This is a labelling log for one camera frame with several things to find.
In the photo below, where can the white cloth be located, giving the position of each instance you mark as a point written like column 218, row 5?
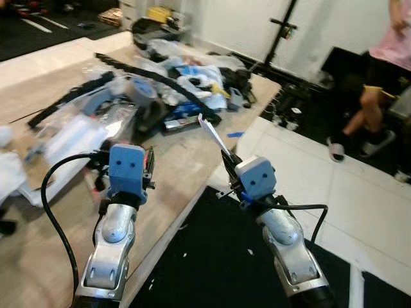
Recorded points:
column 13, row 170

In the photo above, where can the grey slipper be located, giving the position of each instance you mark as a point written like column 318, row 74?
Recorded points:
column 377, row 144
column 336, row 149

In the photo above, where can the blue tape piece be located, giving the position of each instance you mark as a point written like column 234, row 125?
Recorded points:
column 236, row 135

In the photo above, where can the grey tape roll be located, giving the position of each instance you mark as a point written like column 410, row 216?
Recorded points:
column 141, row 91

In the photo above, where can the black floor mat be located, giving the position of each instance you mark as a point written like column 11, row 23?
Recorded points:
column 218, row 263

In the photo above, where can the long curved black strip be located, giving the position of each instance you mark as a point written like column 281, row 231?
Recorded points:
column 173, row 83

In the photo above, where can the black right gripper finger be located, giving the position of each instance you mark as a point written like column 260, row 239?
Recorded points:
column 226, row 168
column 234, row 160

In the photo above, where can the person in pink shirt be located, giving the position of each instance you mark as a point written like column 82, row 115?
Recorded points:
column 379, row 77

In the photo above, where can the short black strip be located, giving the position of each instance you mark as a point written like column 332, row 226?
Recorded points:
column 70, row 99

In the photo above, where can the black seat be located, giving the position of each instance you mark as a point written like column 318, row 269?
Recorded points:
column 343, row 70

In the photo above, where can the black metal stand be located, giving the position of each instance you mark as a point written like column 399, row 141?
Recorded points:
column 276, row 32

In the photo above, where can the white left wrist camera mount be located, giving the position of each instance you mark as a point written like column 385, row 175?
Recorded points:
column 127, row 170

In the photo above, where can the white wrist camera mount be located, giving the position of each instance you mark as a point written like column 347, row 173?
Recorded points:
column 257, row 178
column 127, row 170

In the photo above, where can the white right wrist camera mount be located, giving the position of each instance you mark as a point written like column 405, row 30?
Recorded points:
column 257, row 178

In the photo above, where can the clear plastic bag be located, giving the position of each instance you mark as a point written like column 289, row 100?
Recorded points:
column 83, row 131

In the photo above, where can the yellow box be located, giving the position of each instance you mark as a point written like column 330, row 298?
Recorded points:
column 159, row 14

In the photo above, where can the white plastic bag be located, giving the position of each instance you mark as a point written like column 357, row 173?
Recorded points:
column 199, row 80

